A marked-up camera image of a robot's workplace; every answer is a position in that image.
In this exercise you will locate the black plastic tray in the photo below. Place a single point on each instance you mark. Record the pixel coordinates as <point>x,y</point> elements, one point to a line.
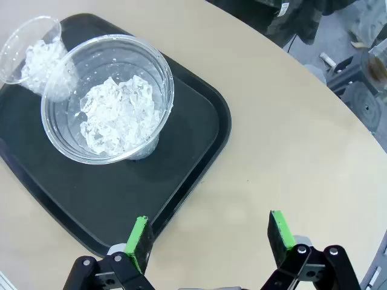
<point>121,196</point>

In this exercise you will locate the clear container of brown liquid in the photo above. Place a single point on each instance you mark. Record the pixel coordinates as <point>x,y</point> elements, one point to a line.
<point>378,66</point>

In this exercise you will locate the clear plastic cup with ice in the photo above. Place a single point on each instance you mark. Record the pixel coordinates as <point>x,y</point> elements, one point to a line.
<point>115,121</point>
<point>36,57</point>

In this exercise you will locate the white cylinder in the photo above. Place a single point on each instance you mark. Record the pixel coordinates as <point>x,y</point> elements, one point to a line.
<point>328,59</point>

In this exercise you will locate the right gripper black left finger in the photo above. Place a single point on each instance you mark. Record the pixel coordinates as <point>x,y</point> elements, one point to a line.
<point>140,241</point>

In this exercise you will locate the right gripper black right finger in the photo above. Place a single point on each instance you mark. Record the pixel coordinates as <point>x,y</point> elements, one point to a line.
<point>279,235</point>

